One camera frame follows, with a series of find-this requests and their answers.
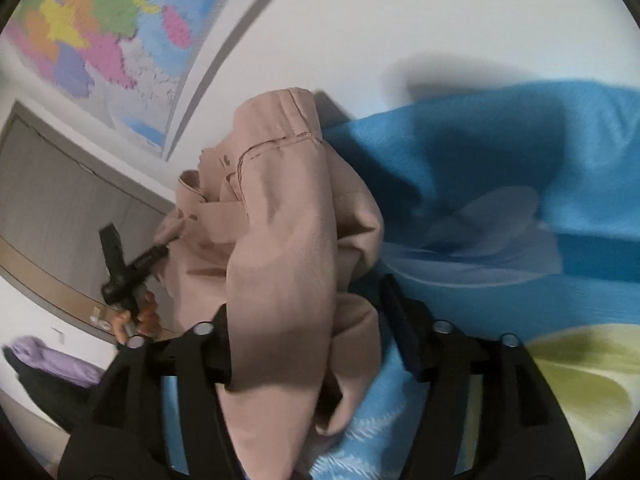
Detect purple garment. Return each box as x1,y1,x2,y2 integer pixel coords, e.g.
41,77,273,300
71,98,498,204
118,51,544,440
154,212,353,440
9,336,104,388

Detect blue bed sheet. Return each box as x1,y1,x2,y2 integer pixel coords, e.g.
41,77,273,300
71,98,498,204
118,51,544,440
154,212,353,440
159,79,640,480

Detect person's left hand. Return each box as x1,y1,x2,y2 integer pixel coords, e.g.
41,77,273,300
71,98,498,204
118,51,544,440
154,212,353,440
112,292,162,346

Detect black garment near door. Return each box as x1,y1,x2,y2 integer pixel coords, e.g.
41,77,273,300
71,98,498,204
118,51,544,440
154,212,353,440
2,346,96,434

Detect pink jacket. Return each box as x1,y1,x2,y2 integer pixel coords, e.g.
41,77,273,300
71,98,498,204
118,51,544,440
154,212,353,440
155,88,384,479

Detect colourful wall map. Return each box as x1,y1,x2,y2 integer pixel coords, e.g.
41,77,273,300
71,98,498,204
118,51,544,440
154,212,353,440
1,0,257,159

